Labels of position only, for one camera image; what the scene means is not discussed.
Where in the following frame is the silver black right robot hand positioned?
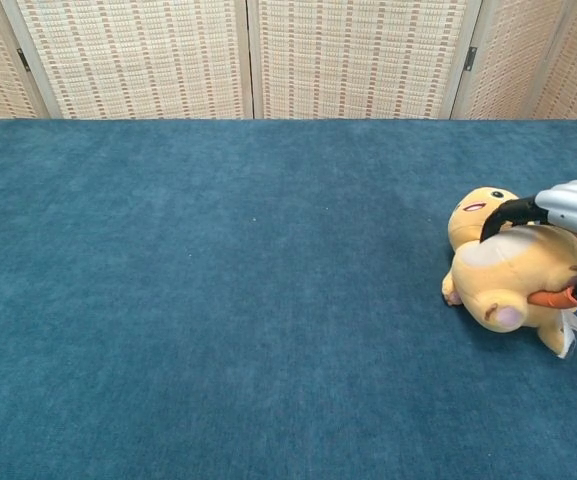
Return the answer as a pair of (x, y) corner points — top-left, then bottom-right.
(477, 175), (577, 309)

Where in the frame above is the yellow plush toy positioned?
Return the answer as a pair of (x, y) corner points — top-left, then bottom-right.
(440, 185), (577, 360)

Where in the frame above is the blue velvet table cloth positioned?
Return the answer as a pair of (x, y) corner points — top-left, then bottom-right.
(0, 118), (577, 480)

